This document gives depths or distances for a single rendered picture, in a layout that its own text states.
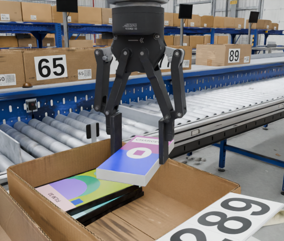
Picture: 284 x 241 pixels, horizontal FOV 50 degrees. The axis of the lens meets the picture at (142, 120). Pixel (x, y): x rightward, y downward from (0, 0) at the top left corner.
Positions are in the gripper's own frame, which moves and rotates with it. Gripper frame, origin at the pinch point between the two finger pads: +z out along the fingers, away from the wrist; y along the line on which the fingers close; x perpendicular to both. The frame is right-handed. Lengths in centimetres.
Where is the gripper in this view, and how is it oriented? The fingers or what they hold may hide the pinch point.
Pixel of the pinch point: (139, 141)
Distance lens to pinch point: 49.2
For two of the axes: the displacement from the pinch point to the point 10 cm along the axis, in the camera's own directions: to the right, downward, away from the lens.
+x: 3.4, -2.5, 9.1
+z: 0.1, 9.6, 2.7
